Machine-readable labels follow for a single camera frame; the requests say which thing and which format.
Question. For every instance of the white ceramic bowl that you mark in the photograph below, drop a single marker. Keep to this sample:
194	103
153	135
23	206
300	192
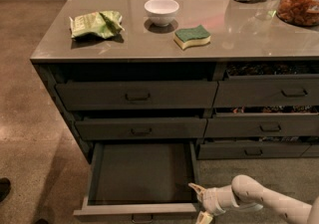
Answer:
161	12

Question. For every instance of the grey drawer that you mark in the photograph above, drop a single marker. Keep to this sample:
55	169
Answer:
141	182
261	84
151	95
256	149
251	124
98	128

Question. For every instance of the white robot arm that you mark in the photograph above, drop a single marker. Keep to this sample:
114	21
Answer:
246	194

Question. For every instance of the green yellow sponge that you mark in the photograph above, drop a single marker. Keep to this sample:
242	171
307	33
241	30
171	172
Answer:
191	37

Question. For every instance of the grey kitchen island cabinet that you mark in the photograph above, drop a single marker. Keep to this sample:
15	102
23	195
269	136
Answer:
240	33

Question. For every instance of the green chip bag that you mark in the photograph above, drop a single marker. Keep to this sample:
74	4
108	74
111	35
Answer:
103	24

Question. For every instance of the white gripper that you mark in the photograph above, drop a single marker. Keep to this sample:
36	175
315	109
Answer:
209	200

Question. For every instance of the black shoe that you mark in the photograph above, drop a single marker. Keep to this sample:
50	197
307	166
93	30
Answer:
5	187

